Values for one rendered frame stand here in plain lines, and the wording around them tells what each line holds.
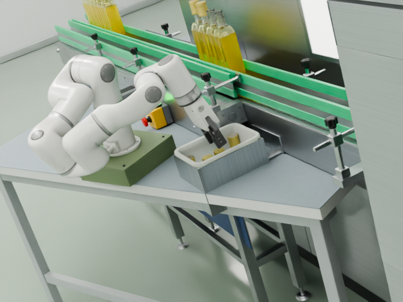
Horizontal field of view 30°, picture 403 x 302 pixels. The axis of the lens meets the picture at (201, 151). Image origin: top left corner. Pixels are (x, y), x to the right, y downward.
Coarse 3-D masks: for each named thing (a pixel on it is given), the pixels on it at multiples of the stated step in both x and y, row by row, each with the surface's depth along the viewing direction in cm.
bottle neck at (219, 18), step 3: (216, 12) 236; (219, 12) 233; (222, 12) 235; (216, 15) 234; (219, 15) 234; (222, 15) 234; (216, 18) 234; (219, 18) 234; (222, 18) 235; (216, 21) 235; (219, 21) 235; (222, 21) 235; (219, 24) 235; (222, 24) 235; (225, 24) 236; (219, 27) 235
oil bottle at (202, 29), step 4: (204, 24) 245; (208, 24) 245; (200, 28) 246; (204, 28) 244; (200, 32) 247; (204, 32) 244; (200, 36) 248; (204, 36) 245; (200, 40) 250; (204, 40) 246; (204, 44) 248; (208, 44) 246; (204, 48) 249; (208, 48) 247; (204, 52) 251; (208, 52) 248; (208, 56) 249; (208, 60) 251; (212, 60) 248
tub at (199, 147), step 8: (224, 128) 228; (232, 128) 229; (240, 128) 225; (248, 128) 222; (224, 136) 229; (232, 136) 230; (240, 136) 227; (248, 136) 222; (256, 136) 215; (184, 144) 225; (192, 144) 225; (200, 144) 226; (208, 144) 227; (240, 144) 213; (176, 152) 221; (184, 152) 224; (192, 152) 225; (200, 152) 226; (208, 152) 227; (224, 152) 211; (184, 160) 216; (200, 160) 227; (208, 160) 210
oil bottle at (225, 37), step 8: (216, 32) 236; (224, 32) 235; (232, 32) 236; (216, 40) 238; (224, 40) 235; (232, 40) 236; (224, 48) 236; (232, 48) 237; (224, 56) 238; (232, 56) 238; (240, 56) 239; (224, 64) 240; (232, 64) 238; (240, 64) 240; (240, 72) 240
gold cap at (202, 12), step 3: (198, 3) 243; (201, 3) 242; (204, 3) 243; (198, 6) 243; (201, 6) 243; (204, 6) 243; (198, 9) 244; (201, 9) 243; (204, 9) 243; (207, 9) 244; (198, 12) 244; (201, 12) 243; (204, 12) 243; (201, 15) 244; (204, 15) 244
